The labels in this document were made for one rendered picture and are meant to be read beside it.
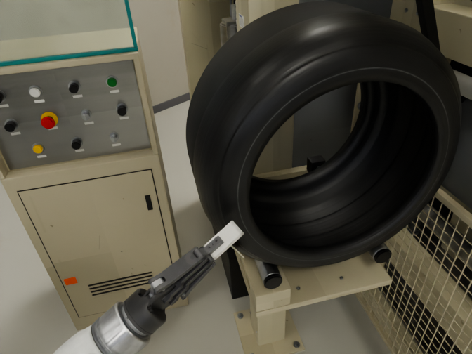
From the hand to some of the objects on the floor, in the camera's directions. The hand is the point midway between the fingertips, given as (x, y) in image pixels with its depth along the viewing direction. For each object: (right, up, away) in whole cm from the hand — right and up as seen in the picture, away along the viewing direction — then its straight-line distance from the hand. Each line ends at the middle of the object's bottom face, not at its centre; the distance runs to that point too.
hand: (223, 239), depth 65 cm
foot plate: (+17, -62, +106) cm, 124 cm away
